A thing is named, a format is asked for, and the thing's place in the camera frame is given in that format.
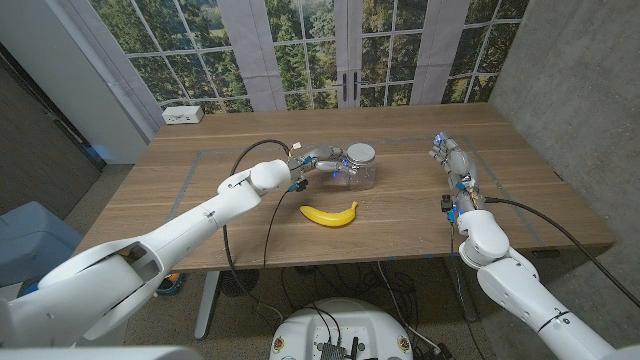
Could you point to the blue-grey storage bin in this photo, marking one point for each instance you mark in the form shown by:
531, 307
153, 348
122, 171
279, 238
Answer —
30, 235

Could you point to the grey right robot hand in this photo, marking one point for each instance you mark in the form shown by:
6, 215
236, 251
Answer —
457, 160

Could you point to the yellow toy banana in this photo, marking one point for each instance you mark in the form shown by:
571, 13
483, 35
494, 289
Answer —
327, 218

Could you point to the blue and black foot pedal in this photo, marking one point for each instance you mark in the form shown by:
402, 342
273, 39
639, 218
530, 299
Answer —
31, 289

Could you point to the silver jar lid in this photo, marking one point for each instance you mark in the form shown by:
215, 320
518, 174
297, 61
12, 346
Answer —
361, 152

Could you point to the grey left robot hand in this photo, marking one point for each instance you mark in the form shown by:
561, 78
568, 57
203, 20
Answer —
320, 155

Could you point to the white power outlet box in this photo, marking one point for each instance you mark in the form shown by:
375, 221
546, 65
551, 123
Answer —
182, 114

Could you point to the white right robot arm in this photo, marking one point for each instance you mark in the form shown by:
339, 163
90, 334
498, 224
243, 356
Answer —
510, 285

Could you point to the white table leg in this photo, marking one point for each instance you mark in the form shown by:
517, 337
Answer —
205, 305

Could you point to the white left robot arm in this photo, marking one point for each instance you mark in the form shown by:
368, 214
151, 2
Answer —
200, 220

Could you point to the colourful small tool box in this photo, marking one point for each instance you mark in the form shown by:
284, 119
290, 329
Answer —
171, 284

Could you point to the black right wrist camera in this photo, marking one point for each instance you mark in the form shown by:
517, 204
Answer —
446, 204

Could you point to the printed window backdrop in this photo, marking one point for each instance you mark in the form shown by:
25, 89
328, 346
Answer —
300, 50

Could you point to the grey table leg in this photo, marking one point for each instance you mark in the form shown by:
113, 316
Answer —
462, 295

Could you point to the black round fan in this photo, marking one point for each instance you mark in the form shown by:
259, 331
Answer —
238, 283

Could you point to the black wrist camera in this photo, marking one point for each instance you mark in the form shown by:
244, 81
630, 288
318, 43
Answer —
300, 185
446, 204

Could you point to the black torso electronics module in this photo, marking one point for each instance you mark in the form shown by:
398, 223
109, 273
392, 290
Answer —
331, 351

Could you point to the clear glass jar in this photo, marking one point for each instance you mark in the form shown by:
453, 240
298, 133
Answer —
364, 177

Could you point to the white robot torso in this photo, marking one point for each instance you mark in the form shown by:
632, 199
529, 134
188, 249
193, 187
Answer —
345, 320

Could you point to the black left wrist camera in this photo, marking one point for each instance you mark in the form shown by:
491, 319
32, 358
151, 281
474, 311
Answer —
300, 185

